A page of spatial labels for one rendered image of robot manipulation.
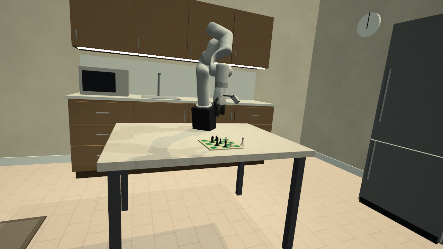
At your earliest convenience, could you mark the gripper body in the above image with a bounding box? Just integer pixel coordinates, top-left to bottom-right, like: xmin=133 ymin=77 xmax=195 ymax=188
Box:
xmin=213 ymin=87 xmax=227 ymax=105

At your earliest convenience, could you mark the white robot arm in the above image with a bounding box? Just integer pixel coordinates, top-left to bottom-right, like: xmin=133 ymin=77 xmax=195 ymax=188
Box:
xmin=196 ymin=22 xmax=233 ymax=108

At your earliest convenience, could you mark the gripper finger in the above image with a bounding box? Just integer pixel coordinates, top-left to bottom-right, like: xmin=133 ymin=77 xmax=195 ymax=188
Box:
xmin=219 ymin=105 xmax=225 ymax=115
xmin=214 ymin=97 xmax=220 ymax=117

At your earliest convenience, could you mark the green and white chessboard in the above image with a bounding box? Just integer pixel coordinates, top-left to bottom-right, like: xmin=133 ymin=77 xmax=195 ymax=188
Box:
xmin=198 ymin=138 xmax=244 ymax=151

